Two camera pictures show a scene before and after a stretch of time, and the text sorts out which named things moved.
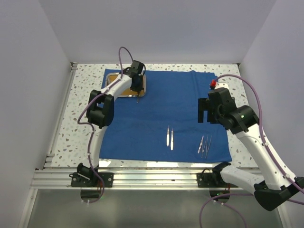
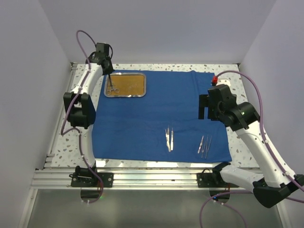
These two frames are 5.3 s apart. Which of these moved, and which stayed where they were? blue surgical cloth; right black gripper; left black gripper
Moved: left black gripper
Stayed: blue surgical cloth; right black gripper
